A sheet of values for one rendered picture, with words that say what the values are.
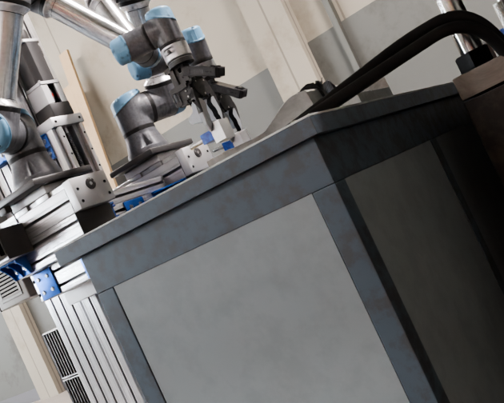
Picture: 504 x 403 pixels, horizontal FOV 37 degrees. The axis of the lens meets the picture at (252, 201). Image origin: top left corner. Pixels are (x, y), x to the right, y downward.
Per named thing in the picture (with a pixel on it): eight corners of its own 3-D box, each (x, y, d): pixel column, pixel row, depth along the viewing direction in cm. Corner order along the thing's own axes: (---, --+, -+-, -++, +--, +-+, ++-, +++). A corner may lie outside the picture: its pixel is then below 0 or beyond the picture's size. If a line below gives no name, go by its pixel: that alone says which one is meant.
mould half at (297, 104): (219, 189, 217) (199, 147, 217) (261, 175, 239) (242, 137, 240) (366, 113, 191) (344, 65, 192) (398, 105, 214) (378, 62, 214)
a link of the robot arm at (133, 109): (119, 140, 266) (103, 105, 266) (153, 127, 271) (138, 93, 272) (126, 130, 255) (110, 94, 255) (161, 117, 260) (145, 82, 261)
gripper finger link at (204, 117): (198, 138, 202) (189, 107, 204) (214, 129, 199) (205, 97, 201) (191, 137, 199) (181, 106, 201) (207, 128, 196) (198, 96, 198)
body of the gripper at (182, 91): (193, 108, 209) (174, 69, 209) (216, 94, 204) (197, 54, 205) (177, 110, 202) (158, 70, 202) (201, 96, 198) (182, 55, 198)
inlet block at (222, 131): (190, 158, 205) (182, 140, 205) (199, 155, 209) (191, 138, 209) (226, 137, 198) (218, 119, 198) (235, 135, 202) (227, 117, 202)
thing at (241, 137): (211, 161, 236) (205, 145, 235) (218, 157, 240) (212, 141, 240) (246, 148, 230) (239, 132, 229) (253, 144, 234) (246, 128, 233)
